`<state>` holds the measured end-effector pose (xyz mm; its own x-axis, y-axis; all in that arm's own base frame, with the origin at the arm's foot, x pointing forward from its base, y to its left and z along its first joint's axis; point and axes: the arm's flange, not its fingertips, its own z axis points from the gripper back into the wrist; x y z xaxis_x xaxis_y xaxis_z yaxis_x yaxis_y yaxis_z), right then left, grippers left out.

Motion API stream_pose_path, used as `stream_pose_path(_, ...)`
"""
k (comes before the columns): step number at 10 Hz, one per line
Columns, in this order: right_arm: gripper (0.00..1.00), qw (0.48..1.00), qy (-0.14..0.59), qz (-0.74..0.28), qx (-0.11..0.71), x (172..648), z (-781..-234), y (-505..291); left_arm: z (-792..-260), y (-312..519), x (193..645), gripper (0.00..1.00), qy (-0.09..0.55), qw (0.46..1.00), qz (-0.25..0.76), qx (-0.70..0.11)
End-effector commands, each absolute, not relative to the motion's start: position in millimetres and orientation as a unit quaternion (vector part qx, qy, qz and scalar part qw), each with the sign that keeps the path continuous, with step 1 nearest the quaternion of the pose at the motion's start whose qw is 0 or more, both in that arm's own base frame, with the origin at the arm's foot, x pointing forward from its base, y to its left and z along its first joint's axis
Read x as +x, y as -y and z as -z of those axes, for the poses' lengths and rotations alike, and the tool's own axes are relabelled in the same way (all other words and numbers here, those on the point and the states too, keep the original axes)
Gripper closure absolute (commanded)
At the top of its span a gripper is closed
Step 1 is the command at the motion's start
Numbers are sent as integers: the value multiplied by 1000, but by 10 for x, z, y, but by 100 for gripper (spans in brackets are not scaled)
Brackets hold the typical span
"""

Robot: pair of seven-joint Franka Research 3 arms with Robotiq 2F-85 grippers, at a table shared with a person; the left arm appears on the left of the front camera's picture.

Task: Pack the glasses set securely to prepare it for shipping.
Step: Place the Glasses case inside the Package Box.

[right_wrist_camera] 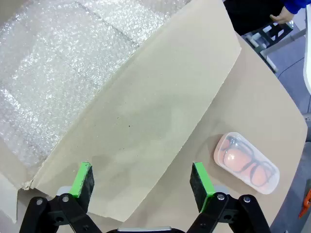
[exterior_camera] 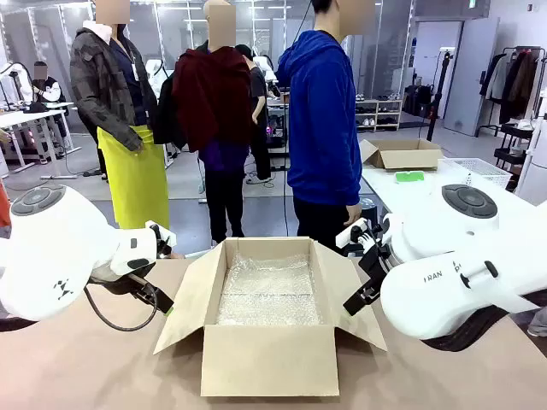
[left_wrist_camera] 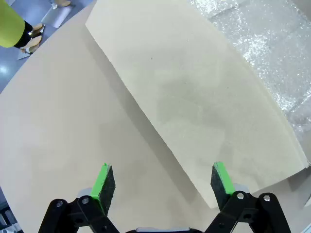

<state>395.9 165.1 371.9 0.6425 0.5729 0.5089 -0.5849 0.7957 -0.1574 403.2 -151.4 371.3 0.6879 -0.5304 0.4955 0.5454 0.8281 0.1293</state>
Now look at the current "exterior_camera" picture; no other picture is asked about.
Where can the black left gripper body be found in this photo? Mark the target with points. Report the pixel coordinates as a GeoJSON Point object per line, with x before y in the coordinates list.
{"type": "Point", "coordinates": [137, 288]}

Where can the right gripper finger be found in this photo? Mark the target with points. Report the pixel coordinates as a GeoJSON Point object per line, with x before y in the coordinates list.
{"type": "Point", "coordinates": [372, 295]}
{"type": "Point", "coordinates": [355, 304]}

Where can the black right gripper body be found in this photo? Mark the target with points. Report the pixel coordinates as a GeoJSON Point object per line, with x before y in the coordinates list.
{"type": "Point", "coordinates": [376, 265]}

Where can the person's right forearm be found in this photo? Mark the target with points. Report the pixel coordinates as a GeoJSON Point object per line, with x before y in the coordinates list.
{"type": "Point", "coordinates": [350, 183]}

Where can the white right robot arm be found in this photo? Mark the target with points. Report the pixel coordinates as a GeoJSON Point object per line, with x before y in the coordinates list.
{"type": "Point", "coordinates": [427, 290]}

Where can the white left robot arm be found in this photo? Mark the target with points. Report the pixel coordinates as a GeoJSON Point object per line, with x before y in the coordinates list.
{"type": "Point", "coordinates": [51, 247]}

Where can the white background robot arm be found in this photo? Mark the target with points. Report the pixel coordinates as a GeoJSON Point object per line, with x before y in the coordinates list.
{"type": "Point", "coordinates": [156, 70]}

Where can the person's right hand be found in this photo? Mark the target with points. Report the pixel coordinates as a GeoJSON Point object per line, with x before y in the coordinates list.
{"type": "Point", "coordinates": [353, 214]}

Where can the clear bubble wrap sheet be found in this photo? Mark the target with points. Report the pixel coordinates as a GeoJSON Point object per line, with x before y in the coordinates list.
{"type": "Point", "coordinates": [269, 299]}

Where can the bright green flat item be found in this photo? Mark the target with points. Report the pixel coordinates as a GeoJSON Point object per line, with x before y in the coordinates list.
{"type": "Point", "coordinates": [404, 178]}

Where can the large open cardboard box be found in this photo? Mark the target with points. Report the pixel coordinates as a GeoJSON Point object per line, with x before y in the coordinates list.
{"type": "Point", "coordinates": [269, 363]}

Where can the small open cardboard box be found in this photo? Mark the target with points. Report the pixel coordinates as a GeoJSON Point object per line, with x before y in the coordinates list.
{"type": "Point", "coordinates": [410, 159]}

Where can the white plastic basket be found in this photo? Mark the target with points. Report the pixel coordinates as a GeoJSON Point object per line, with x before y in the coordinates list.
{"type": "Point", "coordinates": [478, 168]}

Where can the person in blue hoodie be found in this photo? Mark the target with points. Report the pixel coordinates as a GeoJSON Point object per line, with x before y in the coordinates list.
{"type": "Point", "coordinates": [320, 128]}

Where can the wooden shoe rack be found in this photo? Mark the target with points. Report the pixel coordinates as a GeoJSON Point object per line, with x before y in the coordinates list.
{"type": "Point", "coordinates": [378, 114]}

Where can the black luggage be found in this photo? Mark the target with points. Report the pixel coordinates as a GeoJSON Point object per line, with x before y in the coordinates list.
{"type": "Point", "coordinates": [416, 100]}

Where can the bystander in light grey trousers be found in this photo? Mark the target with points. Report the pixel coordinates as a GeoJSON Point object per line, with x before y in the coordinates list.
{"type": "Point", "coordinates": [539, 326]}

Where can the black utility cart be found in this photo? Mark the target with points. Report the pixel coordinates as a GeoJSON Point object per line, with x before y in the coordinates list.
{"type": "Point", "coordinates": [513, 141]}

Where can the white office desk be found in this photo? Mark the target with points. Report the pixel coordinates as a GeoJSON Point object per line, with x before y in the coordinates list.
{"type": "Point", "coordinates": [25, 117]}

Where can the mannequin with yellow skirt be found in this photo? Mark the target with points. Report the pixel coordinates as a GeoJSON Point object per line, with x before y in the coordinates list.
{"type": "Point", "coordinates": [102, 85]}

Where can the mannequin in maroon garment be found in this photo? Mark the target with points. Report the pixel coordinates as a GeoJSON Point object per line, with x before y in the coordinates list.
{"type": "Point", "coordinates": [209, 94]}

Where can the person in grey shirt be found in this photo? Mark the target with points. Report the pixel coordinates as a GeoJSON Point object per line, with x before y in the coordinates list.
{"type": "Point", "coordinates": [260, 89]}

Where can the person in black white jacket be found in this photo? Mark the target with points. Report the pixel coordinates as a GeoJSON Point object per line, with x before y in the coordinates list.
{"type": "Point", "coordinates": [49, 89]}

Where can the clothes rack with coats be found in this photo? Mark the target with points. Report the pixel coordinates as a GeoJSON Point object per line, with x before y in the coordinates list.
{"type": "Point", "coordinates": [517, 81]}

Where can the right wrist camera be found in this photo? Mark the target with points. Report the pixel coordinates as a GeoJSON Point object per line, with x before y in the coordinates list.
{"type": "Point", "coordinates": [350, 232]}

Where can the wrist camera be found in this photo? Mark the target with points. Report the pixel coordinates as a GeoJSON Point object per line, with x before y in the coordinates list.
{"type": "Point", "coordinates": [350, 232]}
{"type": "Point", "coordinates": [164, 242]}

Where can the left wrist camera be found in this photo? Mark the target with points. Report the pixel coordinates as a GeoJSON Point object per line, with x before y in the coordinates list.
{"type": "Point", "coordinates": [164, 242]}

